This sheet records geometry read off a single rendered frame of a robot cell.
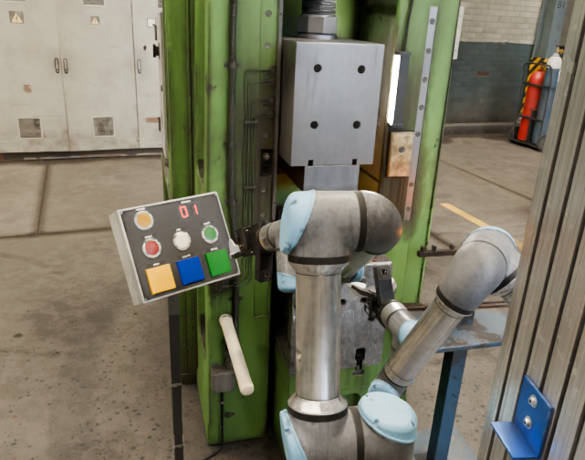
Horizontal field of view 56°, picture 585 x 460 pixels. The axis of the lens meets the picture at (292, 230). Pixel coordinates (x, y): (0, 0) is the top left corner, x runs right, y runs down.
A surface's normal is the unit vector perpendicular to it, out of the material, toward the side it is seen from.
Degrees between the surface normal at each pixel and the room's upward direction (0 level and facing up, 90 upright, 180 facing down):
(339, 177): 90
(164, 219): 60
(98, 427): 0
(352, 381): 90
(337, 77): 90
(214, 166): 90
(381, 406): 8
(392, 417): 8
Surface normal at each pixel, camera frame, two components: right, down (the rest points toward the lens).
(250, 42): 0.26, 0.36
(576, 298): -1.00, -0.01
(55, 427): 0.04, -0.93
